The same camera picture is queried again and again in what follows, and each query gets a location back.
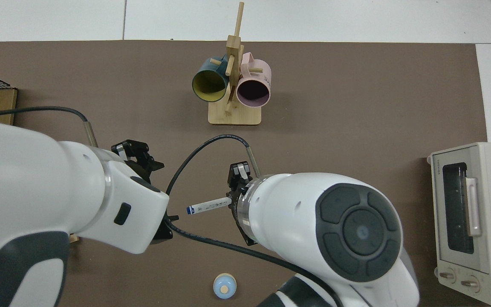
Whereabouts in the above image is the dark blue cup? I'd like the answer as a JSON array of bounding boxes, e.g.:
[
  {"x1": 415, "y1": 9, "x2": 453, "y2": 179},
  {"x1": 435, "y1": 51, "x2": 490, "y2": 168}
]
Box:
[{"x1": 191, "y1": 55, "x2": 231, "y2": 103}]

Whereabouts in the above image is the pink cup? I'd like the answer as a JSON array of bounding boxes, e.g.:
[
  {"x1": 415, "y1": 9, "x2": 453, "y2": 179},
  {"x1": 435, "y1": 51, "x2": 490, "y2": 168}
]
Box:
[{"x1": 236, "y1": 52, "x2": 272, "y2": 109}]

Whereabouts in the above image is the brown table cloth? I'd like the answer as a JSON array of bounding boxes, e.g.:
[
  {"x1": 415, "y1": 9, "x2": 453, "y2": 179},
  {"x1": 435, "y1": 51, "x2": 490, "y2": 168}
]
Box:
[{"x1": 0, "y1": 41, "x2": 489, "y2": 307}]

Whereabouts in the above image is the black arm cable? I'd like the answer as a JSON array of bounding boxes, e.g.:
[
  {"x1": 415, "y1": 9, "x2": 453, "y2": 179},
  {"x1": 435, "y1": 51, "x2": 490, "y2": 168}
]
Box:
[
  {"x1": 0, "y1": 106, "x2": 99, "y2": 148},
  {"x1": 165, "y1": 135, "x2": 344, "y2": 307}
]

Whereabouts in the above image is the wooden cup stand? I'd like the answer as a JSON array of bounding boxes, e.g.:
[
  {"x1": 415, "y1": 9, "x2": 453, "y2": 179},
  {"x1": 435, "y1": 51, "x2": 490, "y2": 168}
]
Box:
[{"x1": 208, "y1": 1, "x2": 262, "y2": 126}]

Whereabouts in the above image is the white marker with blue cap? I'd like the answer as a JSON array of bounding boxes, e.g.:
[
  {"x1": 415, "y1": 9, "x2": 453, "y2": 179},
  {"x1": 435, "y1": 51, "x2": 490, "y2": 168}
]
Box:
[{"x1": 186, "y1": 197, "x2": 232, "y2": 215}]

